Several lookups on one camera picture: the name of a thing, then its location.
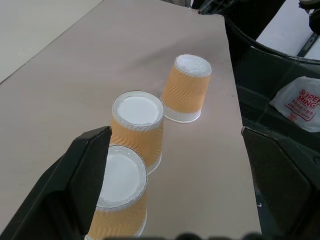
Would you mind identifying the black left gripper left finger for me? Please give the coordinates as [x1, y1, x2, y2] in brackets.
[0, 125, 112, 240]

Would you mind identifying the orange ribbed paper cup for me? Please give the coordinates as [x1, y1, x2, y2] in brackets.
[159, 53, 213, 124]
[84, 144, 148, 238]
[109, 90, 165, 176]

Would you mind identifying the black plastic crate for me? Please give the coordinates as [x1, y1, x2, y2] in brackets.
[224, 14, 320, 176]

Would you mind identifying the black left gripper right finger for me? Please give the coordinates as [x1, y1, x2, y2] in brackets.
[240, 126, 320, 240]

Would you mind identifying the white plastic bag red print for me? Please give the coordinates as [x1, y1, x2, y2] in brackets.
[268, 76, 320, 133]

